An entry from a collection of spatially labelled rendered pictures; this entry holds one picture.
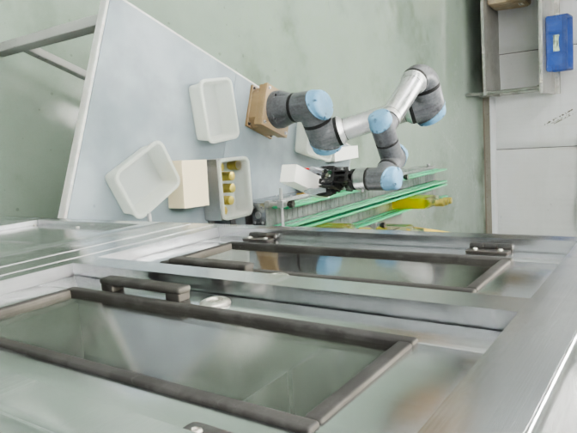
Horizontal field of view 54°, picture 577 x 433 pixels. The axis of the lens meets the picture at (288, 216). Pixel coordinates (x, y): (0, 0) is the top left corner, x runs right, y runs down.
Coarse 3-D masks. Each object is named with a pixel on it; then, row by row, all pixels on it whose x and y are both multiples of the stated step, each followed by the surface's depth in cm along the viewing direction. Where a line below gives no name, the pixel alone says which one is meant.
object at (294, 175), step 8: (288, 168) 194; (296, 168) 193; (304, 168) 197; (288, 176) 194; (296, 176) 193; (304, 176) 197; (312, 176) 201; (320, 176) 206; (288, 184) 197; (296, 184) 196; (304, 184) 197; (312, 184) 201
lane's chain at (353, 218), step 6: (426, 192) 352; (432, 192) 360; (384, 204) 303; (390, 204) 309; (366, 210) 286; (372, 210) 291; (378, 210) 297; (384, 210) 303; (348, 216) 271; (354, 216) 276; (360, 216) 281; (366, 216) 286; (330, 222) 257; (336, 222) 262; (342, 222) 266; (348, 222) 271; (354, 222) 276
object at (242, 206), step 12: (240, 156) 211; (240, 168) 216; (228, 180) 216; (240, 180) 217; (228, 192) 216; (240, 192) 218; (228, 204) 217; (240, 204) 219; (252, 204) 217; (228, 216) 206; (240, 216) 212
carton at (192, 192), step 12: (180, 168) 189; (192, 168) 193; (204, 168) 197; (180, 180) 190; (192, 180) 193; (204, 180) 198; (180, 192) 190; (192, 192) 193; (204, 192) 198; (168, 204) 194; (180, 204) 191; (192, 204) 193; (204, 204) 198
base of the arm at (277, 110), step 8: (272, 96) 223; (280, 96) 223; (288, 96) 221; (272, 104) 222; (280, 104) 221; (272, 112) 223; (280, 112) 222; (288, 112) 220; (272, 120) 225; (280, 120) 224; (288, 120) 224; (280, 128) 230
